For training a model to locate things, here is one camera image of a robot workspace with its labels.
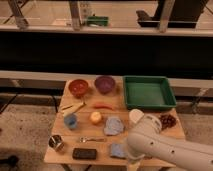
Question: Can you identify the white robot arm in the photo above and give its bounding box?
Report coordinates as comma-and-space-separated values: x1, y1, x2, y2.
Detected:
124, 114, 213, 171

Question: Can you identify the purple bowl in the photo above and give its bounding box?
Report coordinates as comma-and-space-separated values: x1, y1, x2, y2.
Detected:
94, 76, 115, 94

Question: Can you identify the red bowl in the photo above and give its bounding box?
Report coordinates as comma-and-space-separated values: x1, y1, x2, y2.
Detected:
68, 79, 89, 98

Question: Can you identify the red chili pepper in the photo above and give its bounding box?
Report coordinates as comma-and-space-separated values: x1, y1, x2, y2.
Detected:
93, 104, 114, 111

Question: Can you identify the yellow round fruit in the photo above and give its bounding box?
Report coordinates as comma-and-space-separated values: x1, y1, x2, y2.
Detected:
89, 112, 102, 125

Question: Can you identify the green plastic tray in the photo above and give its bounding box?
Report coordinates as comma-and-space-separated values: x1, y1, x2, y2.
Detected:
123, 76, 176, 110

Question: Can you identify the crumpled blue cloth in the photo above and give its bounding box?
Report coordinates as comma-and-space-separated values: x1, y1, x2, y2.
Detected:
104, 116, 124, 136

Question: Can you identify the white cup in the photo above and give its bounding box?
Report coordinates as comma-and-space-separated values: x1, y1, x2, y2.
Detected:
129, 109, 144, 126

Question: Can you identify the yellow banana peel toy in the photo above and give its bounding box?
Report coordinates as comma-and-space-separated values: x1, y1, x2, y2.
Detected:
62, 102, 85, 117

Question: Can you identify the wooden folding table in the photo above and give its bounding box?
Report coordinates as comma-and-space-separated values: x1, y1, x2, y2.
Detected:
43, 78, 187, 171

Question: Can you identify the blue cup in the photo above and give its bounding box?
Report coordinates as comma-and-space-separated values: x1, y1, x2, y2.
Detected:
64, 114, 77, 130

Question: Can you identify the silver fork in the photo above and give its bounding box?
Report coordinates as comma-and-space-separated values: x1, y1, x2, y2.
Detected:
79, 137, 106, 143

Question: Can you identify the blue sponge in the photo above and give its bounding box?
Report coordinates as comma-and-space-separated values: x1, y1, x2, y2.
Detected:
110, 143, 126, 159

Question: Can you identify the green box on shelf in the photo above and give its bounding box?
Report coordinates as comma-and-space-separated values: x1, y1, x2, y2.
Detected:
86, 16, 109, 26

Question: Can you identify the dark red grape bunch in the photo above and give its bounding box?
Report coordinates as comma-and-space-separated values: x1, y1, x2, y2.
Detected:
160, 114, 177, 130

